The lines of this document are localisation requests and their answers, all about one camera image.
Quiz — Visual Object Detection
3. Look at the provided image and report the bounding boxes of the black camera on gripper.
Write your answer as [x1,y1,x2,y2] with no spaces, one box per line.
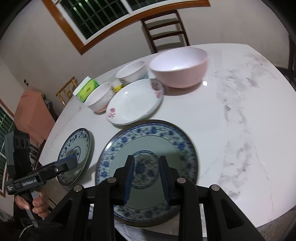
[4,129,32,180]

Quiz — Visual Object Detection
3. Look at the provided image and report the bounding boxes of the large blue floral plate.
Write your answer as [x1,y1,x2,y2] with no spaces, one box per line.
[96,120,198,227]

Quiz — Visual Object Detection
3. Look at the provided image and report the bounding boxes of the white plate pink flowers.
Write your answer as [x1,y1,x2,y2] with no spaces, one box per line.
[106,78,165,126]

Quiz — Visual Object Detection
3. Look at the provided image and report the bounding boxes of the large pink bowl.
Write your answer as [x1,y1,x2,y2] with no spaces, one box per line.
[149,46,208,89]

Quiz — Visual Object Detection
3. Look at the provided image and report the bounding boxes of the green tissue pack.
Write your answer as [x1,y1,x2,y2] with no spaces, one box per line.
[73,76,99,102]

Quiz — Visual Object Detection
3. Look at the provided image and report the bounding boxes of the window with wooden frame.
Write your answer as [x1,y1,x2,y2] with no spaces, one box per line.
[43,0,210,55]

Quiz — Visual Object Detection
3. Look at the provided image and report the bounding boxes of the small blue floral plate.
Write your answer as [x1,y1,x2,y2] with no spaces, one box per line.
[57,128,92,186]

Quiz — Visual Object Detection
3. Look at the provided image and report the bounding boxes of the pink cloth covered furniture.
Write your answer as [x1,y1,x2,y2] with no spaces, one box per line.
[14,89,55,146]

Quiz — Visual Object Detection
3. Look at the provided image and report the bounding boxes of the white blue ribbed bowl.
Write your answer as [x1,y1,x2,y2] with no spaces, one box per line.
[115,60,148,85]

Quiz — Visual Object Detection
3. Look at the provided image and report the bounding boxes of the white pink ribbed bowl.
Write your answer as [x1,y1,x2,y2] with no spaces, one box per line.
[84,82,115,113]

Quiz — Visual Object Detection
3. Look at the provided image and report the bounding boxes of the dark wooden chair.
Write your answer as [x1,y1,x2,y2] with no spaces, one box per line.
[140,9,190,54]

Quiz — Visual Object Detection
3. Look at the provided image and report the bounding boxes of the light bamboo chair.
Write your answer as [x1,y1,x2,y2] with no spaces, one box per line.
[56,76,78,107]

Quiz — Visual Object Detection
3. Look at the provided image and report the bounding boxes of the left hand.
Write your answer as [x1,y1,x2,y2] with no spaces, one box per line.
[15,189,50,217]

